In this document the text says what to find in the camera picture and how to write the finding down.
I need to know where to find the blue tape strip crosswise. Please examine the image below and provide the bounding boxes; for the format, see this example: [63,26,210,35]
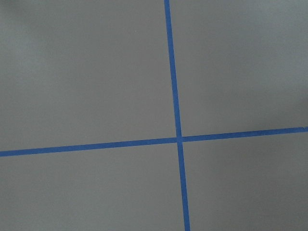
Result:
[0,127,308,157]

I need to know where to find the brown paper table cover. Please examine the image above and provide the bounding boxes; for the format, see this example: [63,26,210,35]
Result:
[0,0,308,231]

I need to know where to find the blue tape strip lengthwise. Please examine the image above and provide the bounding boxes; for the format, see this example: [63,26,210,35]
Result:
[164,0,191,231]

